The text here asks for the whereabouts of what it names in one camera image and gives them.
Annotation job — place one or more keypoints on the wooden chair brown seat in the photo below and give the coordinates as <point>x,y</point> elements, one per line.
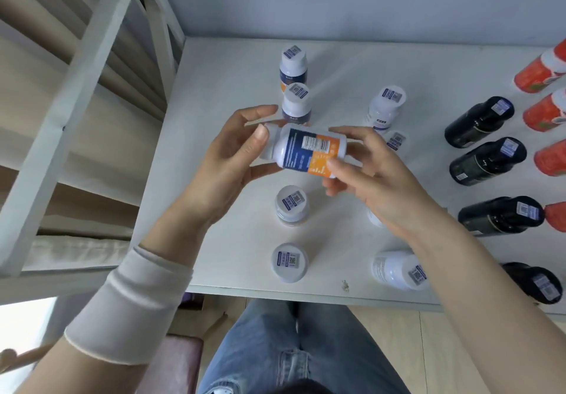
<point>172,362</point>

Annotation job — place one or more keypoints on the person's right hand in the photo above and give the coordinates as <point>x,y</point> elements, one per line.
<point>393,199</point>

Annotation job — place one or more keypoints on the person's blue jeans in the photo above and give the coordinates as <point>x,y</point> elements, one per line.
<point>256,354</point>

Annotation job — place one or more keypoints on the white cap navy orange bottle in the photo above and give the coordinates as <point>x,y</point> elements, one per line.
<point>292,66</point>
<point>296,104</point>
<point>292,203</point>
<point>289,262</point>
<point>305,150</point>

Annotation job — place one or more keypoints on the person's left forearm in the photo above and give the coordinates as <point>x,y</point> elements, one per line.
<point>177,234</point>

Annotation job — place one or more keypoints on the person's left hand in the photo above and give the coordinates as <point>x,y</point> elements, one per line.
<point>221,172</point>

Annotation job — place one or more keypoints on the person's right forearm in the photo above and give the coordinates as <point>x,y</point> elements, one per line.
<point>486,309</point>

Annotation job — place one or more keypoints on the white knit wristband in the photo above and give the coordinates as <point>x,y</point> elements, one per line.
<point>128,305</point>

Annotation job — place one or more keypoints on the white metal shelf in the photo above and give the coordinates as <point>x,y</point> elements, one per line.
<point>66,111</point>

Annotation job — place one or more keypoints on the person's black shirt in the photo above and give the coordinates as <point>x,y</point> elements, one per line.
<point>300,388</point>

